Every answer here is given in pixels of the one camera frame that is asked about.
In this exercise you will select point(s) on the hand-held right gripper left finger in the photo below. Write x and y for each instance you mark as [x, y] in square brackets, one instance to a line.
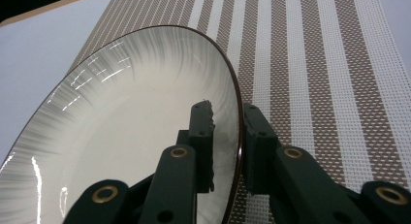
[203, 146]

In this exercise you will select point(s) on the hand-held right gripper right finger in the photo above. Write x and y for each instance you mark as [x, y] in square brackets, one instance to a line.
[258, 153]

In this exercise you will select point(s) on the green bowl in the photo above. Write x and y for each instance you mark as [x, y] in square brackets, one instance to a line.
[113, 120]

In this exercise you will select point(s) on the striped woven placemat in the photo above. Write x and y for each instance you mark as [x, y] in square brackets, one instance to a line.
[307, 72]

